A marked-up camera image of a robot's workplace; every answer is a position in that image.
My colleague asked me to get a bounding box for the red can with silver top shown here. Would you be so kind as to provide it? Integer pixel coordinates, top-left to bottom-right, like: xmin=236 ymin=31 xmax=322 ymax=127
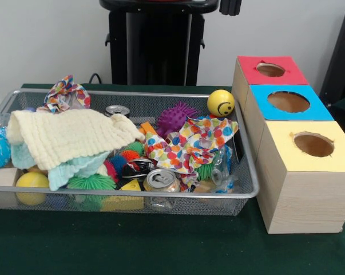
xmin=104 ymin=105 xmax=130 ymax=119

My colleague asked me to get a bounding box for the pale wooden block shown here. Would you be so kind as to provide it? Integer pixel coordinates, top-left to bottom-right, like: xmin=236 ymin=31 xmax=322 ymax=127
xmin=0 ymin=163 xmax=18 ymax=208

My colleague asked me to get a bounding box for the black chair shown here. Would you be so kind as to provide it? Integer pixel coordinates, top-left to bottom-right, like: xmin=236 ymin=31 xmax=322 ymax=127
xmin=321 ymin=6 xmax=345 ymax=112

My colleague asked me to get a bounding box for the rainbow spiky caterpillar toy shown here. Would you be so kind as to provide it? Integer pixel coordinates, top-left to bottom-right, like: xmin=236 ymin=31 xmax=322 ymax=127
xmin=104 ymin=141 xmax=145 ymax=179

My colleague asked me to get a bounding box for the small green spiky ball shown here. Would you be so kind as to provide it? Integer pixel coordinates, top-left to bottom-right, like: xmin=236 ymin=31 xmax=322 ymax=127
xmin=68 ymin=174 xmax=117 ymax=191

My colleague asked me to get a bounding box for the purple spiky ball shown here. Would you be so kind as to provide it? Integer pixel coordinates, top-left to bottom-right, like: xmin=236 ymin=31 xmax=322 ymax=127
xmin=157 ymin=102 xmax=201 ymax=139

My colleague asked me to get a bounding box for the plain yellow ball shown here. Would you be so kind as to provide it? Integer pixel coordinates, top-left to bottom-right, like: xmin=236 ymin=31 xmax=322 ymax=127
xmin=16 ymin=172 xmax=50 ymax=206

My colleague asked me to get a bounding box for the wooden box with three holes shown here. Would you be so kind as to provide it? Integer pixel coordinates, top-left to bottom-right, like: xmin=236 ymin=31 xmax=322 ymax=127
xmin=231 ymin=56 xmax=345 ymax=234

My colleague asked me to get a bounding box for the yellow smiley ball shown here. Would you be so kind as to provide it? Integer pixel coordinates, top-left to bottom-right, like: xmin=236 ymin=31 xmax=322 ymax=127
xmin=207 ymin=89 xmax=236 ymax=117

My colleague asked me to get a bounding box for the mint green cloth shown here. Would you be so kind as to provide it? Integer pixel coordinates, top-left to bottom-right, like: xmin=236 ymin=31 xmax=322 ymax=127
xmin=11 ymin=140 xmax=113 ymax=191

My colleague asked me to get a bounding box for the large green spiky ball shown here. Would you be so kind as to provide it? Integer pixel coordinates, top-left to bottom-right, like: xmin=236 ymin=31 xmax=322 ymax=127
xmin=196 ymin=162 xmax=217 ymax=182

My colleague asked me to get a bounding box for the crushed silver can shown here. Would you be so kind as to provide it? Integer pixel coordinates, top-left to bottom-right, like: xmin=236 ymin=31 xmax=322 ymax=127
xmin=144 ymin=168 xmax=182 ymax=193

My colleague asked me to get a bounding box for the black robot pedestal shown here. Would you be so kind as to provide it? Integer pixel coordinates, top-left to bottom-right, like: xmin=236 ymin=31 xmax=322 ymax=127
xmin=100 ymin=0 xmax=220 ymax=87

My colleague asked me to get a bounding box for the cream yellow cloth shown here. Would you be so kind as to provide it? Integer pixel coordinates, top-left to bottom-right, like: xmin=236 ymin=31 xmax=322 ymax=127
xmin=6 ymin=109 xmax=145 ymax=171

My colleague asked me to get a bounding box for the clear shallow mesh bin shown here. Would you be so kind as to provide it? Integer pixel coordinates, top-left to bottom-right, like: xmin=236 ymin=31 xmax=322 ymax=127
xmin=0 ymin=89 xmax=261 ymax=216

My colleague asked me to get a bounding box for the polka dot colourful cloth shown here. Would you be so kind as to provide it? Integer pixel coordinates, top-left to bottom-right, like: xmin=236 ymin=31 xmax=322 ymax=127
xmin=36 ymin=74 xmax=92 ymax=114
xmin=144 ymin=116 xmax=239 ymax=173

